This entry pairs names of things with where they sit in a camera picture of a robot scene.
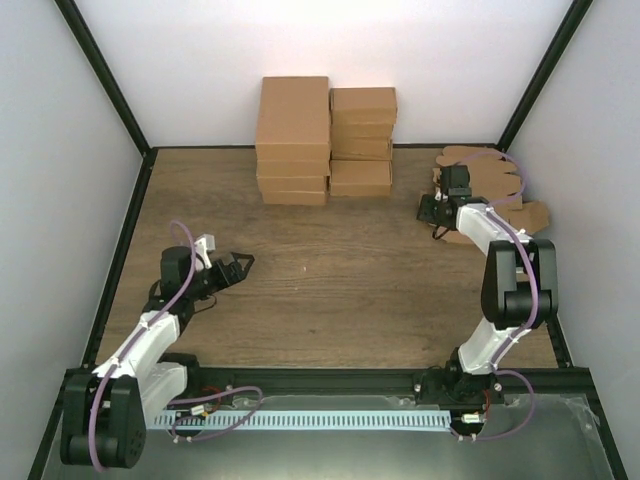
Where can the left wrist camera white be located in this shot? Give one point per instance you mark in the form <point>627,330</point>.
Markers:
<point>204,245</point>

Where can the bottom large folded box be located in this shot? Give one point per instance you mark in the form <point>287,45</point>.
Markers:
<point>304,198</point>

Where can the grey metal base plate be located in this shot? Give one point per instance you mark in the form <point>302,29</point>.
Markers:
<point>547,437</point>

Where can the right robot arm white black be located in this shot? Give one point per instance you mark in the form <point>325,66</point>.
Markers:
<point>519,290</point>

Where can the top large folded cardboard box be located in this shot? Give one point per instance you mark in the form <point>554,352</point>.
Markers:
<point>294,119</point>

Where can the stack of flat cardboard blanks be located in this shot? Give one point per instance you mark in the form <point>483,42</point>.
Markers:
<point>495,178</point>

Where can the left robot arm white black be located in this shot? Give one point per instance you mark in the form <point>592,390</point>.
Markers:
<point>106,411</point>

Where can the light blue slotted cable duct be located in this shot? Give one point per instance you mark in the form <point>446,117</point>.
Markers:
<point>310,420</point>

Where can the top small folded cardboard box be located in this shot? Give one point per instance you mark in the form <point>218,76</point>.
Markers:
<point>364,105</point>

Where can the bottom small folded box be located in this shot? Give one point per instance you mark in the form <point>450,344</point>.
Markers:
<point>359,178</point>

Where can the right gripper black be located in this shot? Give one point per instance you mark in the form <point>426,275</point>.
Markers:
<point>424,212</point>

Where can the black aluminium frame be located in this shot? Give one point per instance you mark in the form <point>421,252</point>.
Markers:
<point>566,378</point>

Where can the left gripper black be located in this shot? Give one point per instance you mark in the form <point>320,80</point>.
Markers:
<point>235,268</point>

